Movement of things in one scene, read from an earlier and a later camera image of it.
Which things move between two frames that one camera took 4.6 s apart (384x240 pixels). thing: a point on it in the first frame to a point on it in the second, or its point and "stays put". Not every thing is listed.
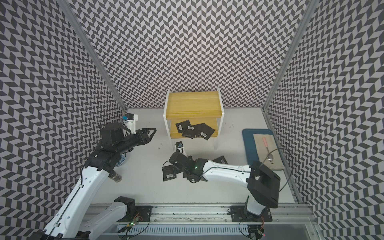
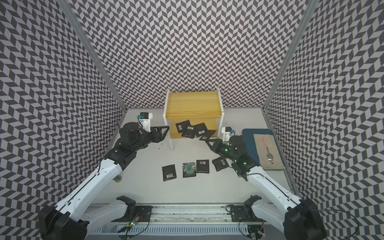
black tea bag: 182,126 stays put
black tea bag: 221,159 stays put
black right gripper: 179,171 to 216,145
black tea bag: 168,172 stays put
